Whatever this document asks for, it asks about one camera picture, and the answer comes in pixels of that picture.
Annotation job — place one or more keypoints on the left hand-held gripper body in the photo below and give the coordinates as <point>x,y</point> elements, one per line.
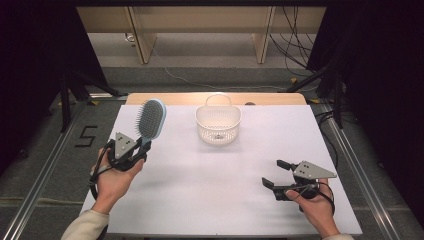
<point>122,146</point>

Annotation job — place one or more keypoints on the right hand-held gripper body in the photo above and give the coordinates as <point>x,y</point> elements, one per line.
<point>308,170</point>

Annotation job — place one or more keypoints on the light blue hairbrush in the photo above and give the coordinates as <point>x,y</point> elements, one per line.
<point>151,118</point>

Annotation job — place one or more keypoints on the white plastic basket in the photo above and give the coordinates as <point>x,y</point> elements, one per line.
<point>218,120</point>

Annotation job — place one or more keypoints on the person's right hand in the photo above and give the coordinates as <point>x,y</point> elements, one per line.
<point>316,208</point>

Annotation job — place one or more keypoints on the person's left hand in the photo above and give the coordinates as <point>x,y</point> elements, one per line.
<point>110,188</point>

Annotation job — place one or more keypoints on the white table sheet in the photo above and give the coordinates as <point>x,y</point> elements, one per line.
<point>213,186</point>

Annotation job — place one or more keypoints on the light wooden table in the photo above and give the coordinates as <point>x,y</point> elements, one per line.
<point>180,99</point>

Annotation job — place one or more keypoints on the black metal stand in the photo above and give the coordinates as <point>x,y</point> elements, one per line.
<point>338,100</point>
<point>65,106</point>

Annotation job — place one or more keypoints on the black curtain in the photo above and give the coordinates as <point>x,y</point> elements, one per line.
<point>36,66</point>
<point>383,83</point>

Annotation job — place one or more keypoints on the beige wooden desk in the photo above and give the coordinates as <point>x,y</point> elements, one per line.
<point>200,18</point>

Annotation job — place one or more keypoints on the metal floor rail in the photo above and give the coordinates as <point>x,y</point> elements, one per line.
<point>43,173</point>
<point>363,176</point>

